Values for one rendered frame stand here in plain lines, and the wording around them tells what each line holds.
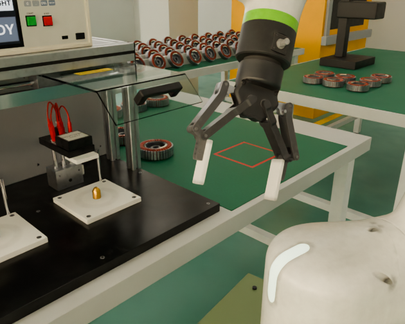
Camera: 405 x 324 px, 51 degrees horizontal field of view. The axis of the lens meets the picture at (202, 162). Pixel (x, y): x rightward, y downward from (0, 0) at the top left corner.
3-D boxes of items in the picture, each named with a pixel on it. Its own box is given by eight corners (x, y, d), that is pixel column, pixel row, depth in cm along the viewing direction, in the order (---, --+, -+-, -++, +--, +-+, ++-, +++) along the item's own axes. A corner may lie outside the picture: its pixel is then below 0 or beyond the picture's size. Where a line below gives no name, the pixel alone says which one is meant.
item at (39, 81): (62, 85, 104) (59, 69, 102) (38, 89, 100) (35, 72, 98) (52, 83, 106) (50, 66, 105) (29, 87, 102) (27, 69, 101)
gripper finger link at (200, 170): (213, 140, 65) (209, 139, 64) (204, 185, 64) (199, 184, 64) (205, 141, 67) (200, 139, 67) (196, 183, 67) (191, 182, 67)
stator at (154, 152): (131, 157, 133) (130, 146, 132) (150, 146, 142) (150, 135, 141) (162, 164, 129) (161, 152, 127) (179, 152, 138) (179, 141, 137)
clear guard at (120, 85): (202, 102, 97) (202, 76, 95) (116, 126, 81) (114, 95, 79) (117, 81, 118) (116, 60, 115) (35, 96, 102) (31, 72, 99)
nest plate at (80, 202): (141, 201, 103) (141, 197, 102) (87, 224, 93) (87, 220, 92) (105, 182, 112) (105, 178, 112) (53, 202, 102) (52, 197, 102)
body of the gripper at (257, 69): (251, 51, 65) (239, 110, 64) (296, 68, 68) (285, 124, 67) (229, 61, 71) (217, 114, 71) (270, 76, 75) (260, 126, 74)
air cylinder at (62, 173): (83, 182, 112) (81, 162, 110) (58, 191, 107) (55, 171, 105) (74, 176, 116) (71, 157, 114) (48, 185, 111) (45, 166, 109)
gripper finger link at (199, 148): (209, 128, 65) (192, 123, 64) (202, 161, 65) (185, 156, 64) (205, 129, 67) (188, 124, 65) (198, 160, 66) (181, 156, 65)
